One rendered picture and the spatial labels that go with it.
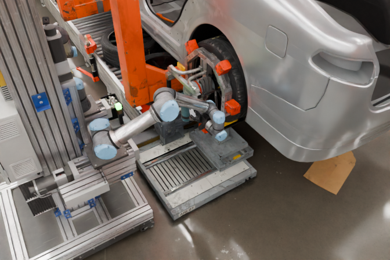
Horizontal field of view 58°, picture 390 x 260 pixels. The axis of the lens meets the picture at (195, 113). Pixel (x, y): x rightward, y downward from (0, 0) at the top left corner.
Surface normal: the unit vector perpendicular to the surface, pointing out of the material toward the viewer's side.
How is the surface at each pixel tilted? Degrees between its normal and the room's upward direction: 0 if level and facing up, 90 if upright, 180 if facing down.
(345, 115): 89
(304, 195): 0
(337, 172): 1
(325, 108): 89
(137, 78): 90
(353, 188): 0
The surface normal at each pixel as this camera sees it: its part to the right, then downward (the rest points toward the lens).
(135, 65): 0.54, 0.55
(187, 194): 0.00, -0.76
